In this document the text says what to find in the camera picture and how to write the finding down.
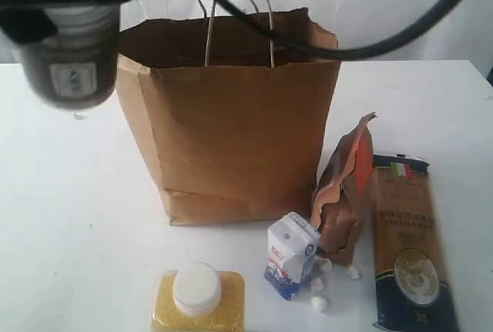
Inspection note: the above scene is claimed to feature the clear can with pull-tab lid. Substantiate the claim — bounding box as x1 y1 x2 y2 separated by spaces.
18 5 120 110

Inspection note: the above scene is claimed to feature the yellow millet bottle white cap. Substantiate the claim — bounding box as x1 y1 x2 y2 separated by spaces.
150 262 245 331

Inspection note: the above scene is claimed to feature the white blue milk carton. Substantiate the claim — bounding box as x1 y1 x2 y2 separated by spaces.
264 212 320 300

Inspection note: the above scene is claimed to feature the white candy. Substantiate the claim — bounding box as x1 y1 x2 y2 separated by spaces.
310 277 325 294
345 264 362 280
317 258 333 273
310 296 329 314

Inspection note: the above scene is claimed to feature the brown paper shopping bag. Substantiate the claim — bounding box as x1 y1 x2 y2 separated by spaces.
116 14 340 226

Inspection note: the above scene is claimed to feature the brown orange snack pouch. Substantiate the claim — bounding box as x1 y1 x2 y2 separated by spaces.
310 112 377 266

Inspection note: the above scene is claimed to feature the spaghetti package dark blue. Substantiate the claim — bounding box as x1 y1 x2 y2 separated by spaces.
372 153 460 331

